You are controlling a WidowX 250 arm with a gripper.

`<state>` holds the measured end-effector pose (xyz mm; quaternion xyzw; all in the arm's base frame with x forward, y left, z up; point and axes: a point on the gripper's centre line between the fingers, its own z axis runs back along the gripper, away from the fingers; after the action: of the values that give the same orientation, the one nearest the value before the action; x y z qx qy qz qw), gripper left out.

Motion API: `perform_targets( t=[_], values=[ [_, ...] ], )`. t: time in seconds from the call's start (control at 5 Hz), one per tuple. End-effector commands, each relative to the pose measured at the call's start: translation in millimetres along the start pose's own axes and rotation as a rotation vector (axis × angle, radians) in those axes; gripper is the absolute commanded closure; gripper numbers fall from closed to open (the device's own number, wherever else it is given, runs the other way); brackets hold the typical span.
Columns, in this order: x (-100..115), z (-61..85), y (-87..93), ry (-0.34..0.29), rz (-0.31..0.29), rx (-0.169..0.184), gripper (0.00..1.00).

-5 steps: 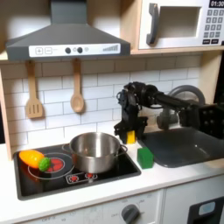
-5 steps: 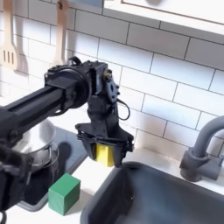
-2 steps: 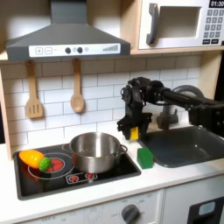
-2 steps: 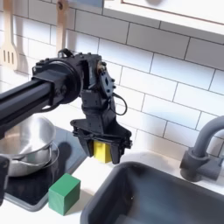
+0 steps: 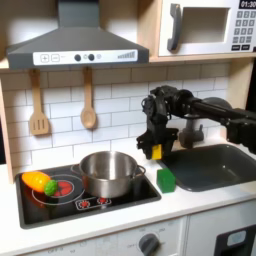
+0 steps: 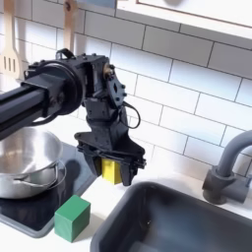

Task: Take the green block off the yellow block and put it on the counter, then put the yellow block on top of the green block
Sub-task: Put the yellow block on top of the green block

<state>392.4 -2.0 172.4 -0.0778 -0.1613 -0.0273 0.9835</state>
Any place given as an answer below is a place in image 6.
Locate wooden spoon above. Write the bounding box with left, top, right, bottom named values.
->
left=62, top=0, right=80, bottom=54

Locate slotted wooden spatula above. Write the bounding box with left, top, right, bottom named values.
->
left=0, top=0, right=22, bottom=80

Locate yellow wooden block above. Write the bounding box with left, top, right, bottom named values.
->
left=100, top=157, right=123, bottom=186

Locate green wooden block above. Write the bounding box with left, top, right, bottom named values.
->
left=53, top=194, right=92, bottom=244

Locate steel pot with handles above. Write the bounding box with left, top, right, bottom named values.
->
left=0, top=126, right=68, bottom=200

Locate wooden framed white cabinet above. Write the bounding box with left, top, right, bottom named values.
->
left=115, top=0, right=252, bottom=51

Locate black stove cooktop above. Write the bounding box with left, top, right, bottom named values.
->
left=0, top=141, right=99, bottom=239

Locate dark grey tap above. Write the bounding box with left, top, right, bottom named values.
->
left=202, top=130, right=252, bottom=206

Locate dark grey sink basin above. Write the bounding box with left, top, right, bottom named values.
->
left=90, top=181, right=252, bottom=252

